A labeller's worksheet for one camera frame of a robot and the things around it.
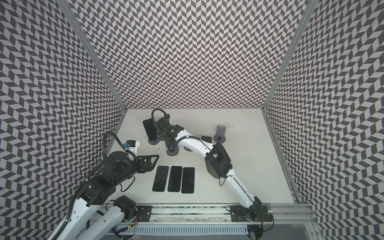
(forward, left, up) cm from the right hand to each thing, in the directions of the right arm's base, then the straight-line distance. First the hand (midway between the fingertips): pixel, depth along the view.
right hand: (167, 136), depth 92 cm
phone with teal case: (-23, -13, -10) cm, 28 cm away
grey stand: (-7, -3, -9) cm, 11 cm away
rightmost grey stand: (+2, -34, -7) cm, 34 cm away
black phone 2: (-23, -5, -11) cm, 26 cm away
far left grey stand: (-1, +10, -5) cm, 11 cm away
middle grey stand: (-19, -15, +17) cm, 29 cm away
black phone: (+4, +11, +2) cm, 12 cm away
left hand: (-20, +3, +11) cm, 23 cm away
